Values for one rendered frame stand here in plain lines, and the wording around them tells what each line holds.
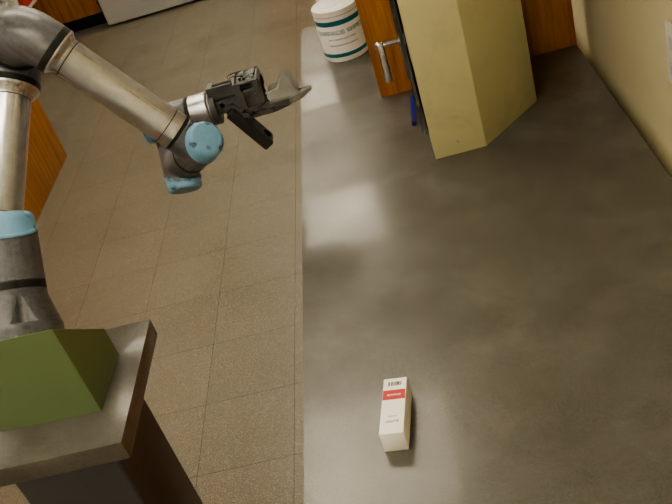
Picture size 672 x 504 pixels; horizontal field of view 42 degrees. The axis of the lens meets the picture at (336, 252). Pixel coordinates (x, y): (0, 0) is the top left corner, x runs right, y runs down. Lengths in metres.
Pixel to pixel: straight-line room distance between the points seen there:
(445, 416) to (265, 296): 2.06
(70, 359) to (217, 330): 1.77
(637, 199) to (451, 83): 0.45
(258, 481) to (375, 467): 1.40
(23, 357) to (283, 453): 1.31
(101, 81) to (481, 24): 0.75
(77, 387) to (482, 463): 0.70
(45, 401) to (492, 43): 1.10
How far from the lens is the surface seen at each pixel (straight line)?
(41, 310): 1.56
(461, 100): 1.84
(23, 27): 1.74
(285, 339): 3.07
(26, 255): 1.58
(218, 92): 1.85
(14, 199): 1.76
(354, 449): 1.30
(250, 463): 2.71
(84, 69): 1.73
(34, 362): 1.53
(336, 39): 2.47
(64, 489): 1.70
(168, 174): 1.85
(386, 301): 1.53
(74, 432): 1.57
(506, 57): 1.91
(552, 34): 2.24
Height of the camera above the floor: 1.88
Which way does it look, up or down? 33 degrees down
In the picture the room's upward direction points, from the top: 19 degrees counter-clockwise
